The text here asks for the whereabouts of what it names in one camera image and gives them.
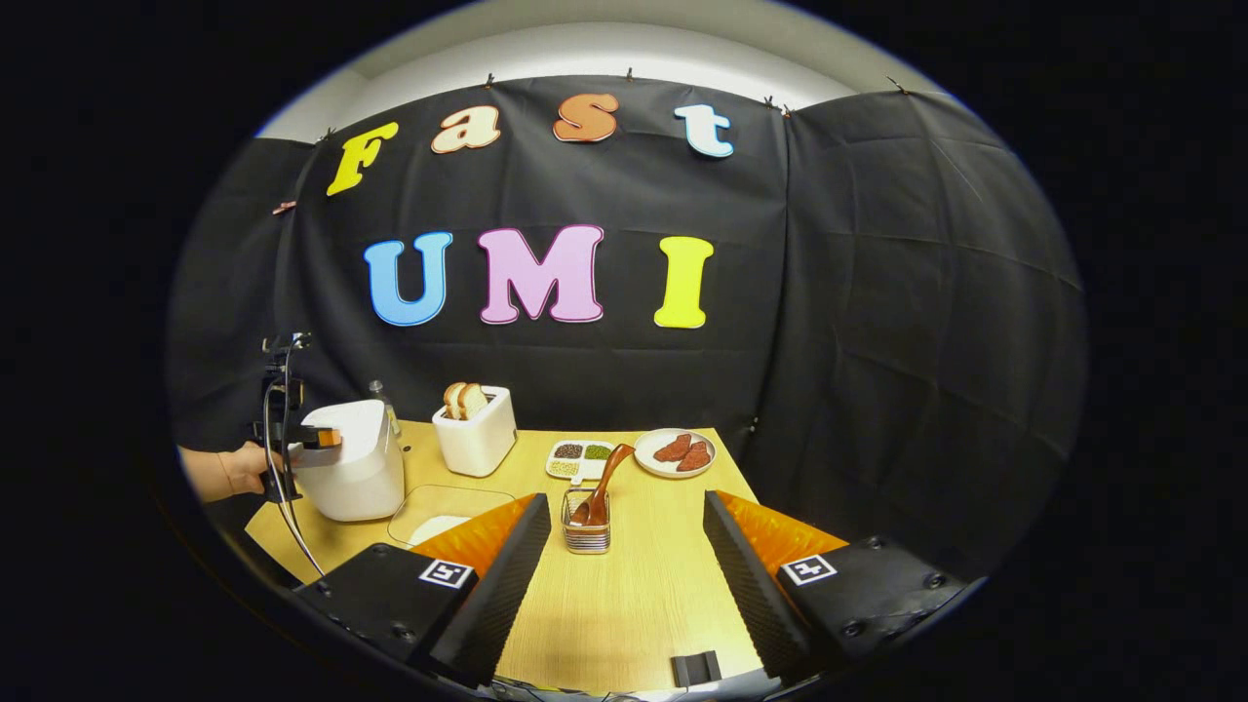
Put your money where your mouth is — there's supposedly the wire chopstick holder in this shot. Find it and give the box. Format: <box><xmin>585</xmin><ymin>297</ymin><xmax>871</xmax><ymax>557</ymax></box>
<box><xmin>561</xmin><ymin>487</ymin><xmax>612</xmax><ymax>555</ymax></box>

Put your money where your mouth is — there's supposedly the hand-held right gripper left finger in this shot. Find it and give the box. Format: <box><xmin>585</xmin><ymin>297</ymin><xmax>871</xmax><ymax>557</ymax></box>
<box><xmin>297</xmin><ymin>492</ymin><xmax>553</xmax><ymax>688</ymax></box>

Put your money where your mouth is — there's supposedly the white round plate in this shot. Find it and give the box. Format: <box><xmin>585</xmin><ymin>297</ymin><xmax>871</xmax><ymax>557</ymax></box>
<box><xmin>634</xmin><ymin>428</ymin><xmax>718</xmax><ymax>479</ymax></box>

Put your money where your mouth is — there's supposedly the clear plastic bottle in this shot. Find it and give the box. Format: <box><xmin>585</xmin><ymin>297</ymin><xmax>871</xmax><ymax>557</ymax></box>
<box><xmin>369</xmin><ymin>380</ymin><xmax>403</xmax><ymax>440</ymax></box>

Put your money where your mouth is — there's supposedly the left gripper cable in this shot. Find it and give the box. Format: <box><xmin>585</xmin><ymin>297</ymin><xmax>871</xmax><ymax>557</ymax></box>
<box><xmin>261</xmin><ymin>341</ymin><xmax>328</xmax><ymax>578</ymax></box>

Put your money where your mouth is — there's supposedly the white rice cooker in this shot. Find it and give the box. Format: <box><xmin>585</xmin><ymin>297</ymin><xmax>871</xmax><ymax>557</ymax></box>
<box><xmin>290</xmin><ymin>399</ymin><xmax>407</xmax><ymax>523</ymax></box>

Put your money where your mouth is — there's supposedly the clear rice container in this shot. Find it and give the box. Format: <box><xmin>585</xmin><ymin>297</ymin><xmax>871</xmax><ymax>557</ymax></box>
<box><xmin>388</xmin><ymin>485</ymin><xmax>518</xmax><ymax>549</ymax></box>

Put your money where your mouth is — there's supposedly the brown wooden spoon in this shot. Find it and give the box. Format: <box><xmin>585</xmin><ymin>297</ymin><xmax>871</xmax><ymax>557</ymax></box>
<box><xmin>570</xmin><ymin>444</ymin><xmax>637</xmax><ymax>527</ymax></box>

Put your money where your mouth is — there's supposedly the white divided bean dish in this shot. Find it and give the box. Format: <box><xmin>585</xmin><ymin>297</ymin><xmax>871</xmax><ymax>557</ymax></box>
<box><xmin>546</xmin><ymin>440</ymin><xmax>617</xmax><ymax>486</ymax></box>

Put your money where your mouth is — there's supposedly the white toaster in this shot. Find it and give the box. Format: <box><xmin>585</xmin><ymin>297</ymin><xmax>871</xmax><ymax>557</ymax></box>
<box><xmin>432</xmin><ymin>386</ymin><xmax>518</xmax><ymax>478</ymax></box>

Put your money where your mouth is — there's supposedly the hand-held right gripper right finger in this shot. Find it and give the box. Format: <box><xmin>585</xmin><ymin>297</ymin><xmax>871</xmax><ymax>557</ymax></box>
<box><xmin>702</xmin><ymin>490</ymin><xmax>971</xmax><ymax>683</ymax></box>

